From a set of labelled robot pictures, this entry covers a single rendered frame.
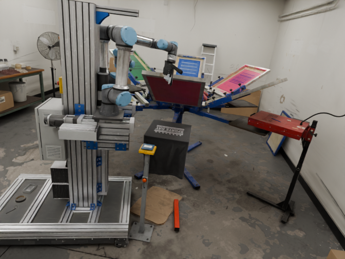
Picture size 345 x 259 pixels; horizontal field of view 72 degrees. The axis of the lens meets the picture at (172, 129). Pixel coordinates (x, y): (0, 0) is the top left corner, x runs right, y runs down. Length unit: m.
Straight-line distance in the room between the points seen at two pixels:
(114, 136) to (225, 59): 5.21
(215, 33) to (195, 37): 0.53
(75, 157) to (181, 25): 5.15
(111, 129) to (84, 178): 0.67
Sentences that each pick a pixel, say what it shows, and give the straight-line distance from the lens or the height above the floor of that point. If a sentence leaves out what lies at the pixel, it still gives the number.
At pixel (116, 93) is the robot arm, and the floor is 1.46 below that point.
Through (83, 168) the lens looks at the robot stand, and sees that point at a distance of 2.33.
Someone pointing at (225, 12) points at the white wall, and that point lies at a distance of 6.75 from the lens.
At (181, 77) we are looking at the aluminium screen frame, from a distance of 2.15.
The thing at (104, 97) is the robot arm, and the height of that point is 1.40.
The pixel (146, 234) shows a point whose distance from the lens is 2.60.
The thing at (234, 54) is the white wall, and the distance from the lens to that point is 6.76.
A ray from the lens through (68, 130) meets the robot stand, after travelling 1.85.
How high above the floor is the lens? 1.88
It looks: 22 degrees down
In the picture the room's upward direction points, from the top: 7 degrees clockwise
